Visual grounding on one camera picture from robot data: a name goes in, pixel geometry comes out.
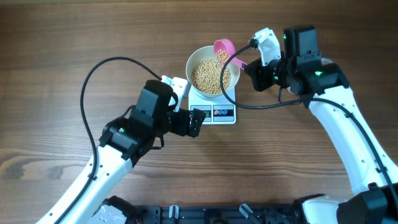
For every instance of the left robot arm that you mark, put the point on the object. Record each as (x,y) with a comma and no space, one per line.
(123,142)

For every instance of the soybeans in scoop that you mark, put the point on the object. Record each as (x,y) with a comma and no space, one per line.
(222,56)

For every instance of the pink plastic scoop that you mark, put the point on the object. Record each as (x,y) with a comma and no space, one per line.
(226,45)

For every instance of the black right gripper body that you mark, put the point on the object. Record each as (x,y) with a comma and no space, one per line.
(265,76)

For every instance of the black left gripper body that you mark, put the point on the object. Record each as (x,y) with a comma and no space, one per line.
(178,122)

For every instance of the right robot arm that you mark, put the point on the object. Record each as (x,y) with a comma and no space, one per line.
(296,63)

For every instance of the white round bowl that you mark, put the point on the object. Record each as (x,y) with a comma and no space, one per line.
(204,53)

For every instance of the white digital kitchen scale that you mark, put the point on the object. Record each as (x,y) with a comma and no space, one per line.
(218,111)

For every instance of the soybeans in bowl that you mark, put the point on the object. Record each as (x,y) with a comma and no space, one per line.
(206,76)

